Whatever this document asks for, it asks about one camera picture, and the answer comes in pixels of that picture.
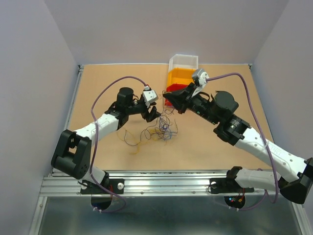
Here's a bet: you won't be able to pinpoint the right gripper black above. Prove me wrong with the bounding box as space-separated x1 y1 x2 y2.
162 82 221 125

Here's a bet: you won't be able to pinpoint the thin coloured wires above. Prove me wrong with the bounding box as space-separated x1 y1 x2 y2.
116 92 179 155

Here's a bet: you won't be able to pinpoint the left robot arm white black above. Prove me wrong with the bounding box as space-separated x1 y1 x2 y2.
51 86 160 193

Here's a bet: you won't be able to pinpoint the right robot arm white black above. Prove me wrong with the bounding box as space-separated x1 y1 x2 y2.
163 83 313 204

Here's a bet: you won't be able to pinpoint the red plastic bin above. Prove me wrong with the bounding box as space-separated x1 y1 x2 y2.
164 84 188 107

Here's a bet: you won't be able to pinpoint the yellow plastic bin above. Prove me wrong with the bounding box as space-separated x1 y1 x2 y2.
166 68 195 88

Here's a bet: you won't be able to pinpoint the white plastic bin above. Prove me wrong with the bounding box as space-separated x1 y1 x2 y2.
168 54 199 72

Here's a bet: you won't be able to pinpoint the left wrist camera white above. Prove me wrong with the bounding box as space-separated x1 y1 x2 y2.
142 90 158 108

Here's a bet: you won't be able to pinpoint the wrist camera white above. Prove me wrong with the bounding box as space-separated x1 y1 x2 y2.
192 69 209 97
142 90 158 108

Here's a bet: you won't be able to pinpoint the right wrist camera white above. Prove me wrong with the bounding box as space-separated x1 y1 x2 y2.
192 69 209 97

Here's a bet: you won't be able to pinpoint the aluminium frame rail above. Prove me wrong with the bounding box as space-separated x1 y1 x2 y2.
40 170 303 197

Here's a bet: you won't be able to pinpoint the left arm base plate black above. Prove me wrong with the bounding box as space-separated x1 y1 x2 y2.
80 178 125 195

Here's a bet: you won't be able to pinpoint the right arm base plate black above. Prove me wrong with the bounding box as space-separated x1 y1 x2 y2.
209 178 254 194

